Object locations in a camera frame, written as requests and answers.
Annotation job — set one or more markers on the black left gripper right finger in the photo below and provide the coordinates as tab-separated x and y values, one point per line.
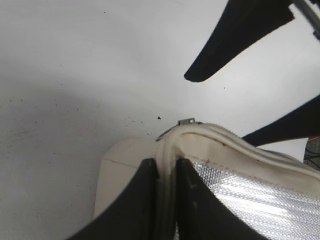
200	215

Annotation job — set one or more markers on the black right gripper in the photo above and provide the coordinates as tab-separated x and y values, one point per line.
242	23

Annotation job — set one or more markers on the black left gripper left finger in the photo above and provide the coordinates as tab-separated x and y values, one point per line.
131	216

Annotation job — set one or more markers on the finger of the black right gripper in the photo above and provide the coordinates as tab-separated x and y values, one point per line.
303	122

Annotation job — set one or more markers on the cream canvas zipper bag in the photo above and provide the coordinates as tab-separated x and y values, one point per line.
275	195

